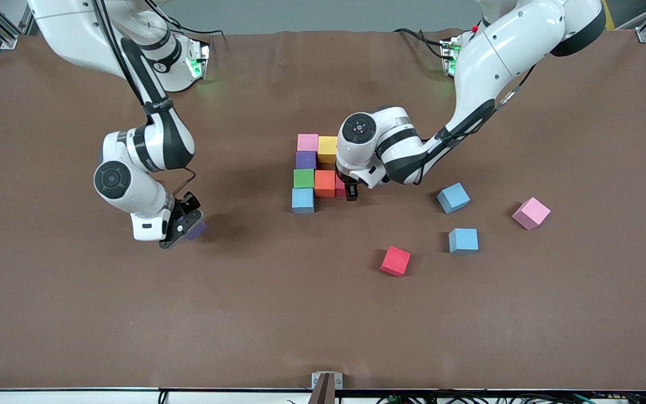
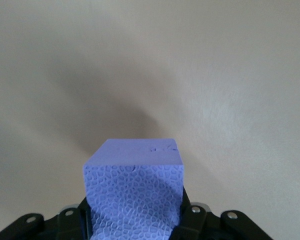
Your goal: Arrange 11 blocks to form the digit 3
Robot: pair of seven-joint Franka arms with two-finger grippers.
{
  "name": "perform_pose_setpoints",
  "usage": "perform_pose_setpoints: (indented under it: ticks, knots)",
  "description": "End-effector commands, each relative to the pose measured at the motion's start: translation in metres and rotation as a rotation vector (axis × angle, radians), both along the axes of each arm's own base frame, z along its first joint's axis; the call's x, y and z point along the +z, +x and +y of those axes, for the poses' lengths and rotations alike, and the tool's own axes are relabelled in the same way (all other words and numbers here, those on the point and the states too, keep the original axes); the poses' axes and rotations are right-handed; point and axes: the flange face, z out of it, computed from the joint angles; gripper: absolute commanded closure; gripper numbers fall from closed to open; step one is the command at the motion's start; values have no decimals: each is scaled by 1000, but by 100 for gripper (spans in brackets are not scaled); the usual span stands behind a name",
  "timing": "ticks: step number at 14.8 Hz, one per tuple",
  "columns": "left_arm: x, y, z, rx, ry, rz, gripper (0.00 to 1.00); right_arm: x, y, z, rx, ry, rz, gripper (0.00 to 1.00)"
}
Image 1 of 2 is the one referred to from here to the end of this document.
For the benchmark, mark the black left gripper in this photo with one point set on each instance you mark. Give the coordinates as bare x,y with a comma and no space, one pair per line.
351,190

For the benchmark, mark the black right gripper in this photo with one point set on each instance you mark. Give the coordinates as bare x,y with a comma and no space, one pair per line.
183,211

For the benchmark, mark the red foam cube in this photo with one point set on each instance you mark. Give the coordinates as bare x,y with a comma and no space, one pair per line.
339,186
395,260

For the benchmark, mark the purple foam cube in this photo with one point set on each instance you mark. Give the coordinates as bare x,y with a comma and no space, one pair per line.
305,160
198,231

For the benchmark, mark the orange foam cube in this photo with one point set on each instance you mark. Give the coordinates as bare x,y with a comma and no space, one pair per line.
324,183

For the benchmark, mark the blue foam cube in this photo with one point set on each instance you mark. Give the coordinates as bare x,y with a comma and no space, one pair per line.
463,239
452,197
303,200

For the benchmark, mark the green foam cube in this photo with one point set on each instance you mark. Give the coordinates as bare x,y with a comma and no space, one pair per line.
304,178

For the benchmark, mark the yellow foam cube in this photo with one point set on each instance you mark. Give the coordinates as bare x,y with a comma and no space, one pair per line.
327,148

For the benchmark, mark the pink foam cube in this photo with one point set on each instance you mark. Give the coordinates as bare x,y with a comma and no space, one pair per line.
307,142
530,212

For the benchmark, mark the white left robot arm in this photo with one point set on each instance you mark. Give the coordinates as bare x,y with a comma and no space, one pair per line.
359,128

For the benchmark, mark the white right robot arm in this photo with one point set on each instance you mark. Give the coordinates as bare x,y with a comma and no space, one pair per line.
112,178

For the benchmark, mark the brown table mat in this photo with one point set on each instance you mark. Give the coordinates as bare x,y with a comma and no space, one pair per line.
300,314

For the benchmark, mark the small metal bracket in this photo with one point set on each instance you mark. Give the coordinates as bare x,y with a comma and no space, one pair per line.
316,380

